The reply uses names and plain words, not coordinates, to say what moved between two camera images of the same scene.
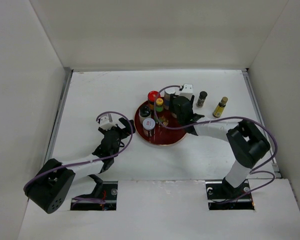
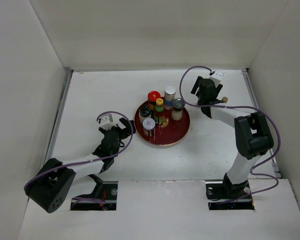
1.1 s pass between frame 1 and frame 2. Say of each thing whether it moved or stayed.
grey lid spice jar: stayed
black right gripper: moved
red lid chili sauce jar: stayed
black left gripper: stayed
